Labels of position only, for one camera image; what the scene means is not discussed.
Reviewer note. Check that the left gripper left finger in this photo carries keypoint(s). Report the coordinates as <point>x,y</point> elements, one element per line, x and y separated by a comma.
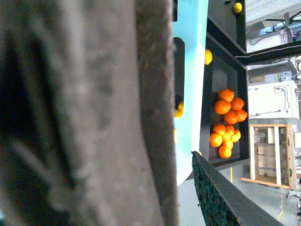
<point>87,113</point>

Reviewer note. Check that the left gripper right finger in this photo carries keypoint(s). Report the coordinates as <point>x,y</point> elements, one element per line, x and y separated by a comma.
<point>221,203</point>

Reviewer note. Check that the light blue plastic basket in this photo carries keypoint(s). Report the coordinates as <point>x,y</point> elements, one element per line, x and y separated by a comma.
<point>189,31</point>

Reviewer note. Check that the yellow lemon on shelf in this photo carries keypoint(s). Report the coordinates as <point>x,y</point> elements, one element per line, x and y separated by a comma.
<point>208,57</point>

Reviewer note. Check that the yellow lemon top shelf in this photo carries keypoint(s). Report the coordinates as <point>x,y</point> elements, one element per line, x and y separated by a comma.
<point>237,8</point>

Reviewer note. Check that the orange pile lower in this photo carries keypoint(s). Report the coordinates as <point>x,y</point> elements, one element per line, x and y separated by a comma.
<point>223,138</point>

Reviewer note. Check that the orange pile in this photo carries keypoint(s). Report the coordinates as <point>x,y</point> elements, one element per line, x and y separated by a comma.
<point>230,107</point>
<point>223,138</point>

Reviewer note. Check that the orange pile upper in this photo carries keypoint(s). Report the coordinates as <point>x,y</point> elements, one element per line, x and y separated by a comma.
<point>230,107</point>

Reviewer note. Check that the black produce display stand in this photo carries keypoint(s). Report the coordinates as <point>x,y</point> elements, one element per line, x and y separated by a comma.
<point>234,54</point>

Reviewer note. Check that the wooden crate frame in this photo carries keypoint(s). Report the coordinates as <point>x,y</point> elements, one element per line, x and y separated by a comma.
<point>275,156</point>

